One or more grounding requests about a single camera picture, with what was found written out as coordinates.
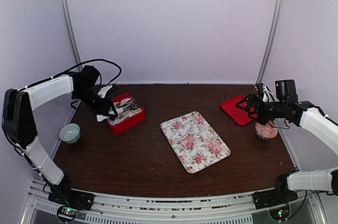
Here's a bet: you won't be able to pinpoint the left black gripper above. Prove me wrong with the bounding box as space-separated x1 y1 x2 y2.
73 87 117 117

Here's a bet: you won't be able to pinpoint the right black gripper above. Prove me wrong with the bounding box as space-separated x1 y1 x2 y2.
235 93 286 125

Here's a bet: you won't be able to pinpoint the red box lid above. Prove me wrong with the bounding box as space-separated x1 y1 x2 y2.
220 95 253 127

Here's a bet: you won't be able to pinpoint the red chocolate box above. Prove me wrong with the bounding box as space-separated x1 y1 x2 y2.
106 93 145 135

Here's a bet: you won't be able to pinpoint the black white kitchen tongs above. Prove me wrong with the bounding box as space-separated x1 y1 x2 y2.
96 98 139 122

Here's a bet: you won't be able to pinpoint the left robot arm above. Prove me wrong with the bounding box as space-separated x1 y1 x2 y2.
2 59 122 205

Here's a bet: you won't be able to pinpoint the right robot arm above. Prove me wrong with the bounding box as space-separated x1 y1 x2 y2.
235 79 337 204

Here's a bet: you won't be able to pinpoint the red patterned ceramic bowl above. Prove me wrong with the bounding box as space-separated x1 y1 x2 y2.
255 122 278 141

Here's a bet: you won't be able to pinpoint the pale green ceramic bowl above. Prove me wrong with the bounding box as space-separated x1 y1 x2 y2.
59 123 81 144

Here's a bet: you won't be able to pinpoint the floral serving tray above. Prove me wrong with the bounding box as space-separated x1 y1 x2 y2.
160 111 231 174

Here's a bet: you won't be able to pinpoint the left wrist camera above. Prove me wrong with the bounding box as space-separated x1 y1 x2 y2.
97 84 116 98

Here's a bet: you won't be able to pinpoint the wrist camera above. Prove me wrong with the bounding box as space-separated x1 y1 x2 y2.
255 83 275 102
97 84 116 98

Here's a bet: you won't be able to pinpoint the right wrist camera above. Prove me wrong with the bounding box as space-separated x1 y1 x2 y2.
255 83 275 102

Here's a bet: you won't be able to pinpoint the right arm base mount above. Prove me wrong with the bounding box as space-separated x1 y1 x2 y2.
252 189 298 222

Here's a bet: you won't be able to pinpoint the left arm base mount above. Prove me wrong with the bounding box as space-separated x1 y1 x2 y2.
48 187 95 223

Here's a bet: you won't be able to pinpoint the front aluminium rail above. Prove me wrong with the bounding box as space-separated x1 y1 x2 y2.
26 179 317 224

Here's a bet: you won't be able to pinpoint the right aluminium frame post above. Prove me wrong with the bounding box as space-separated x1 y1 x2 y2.
256 0 285 84

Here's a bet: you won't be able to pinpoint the aluminium frame post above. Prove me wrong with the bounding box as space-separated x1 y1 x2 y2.
256 0 285 84
60 0 81 64

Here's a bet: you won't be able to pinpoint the left aluminium frame post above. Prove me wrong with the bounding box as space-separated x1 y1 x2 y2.
60 0 81 64

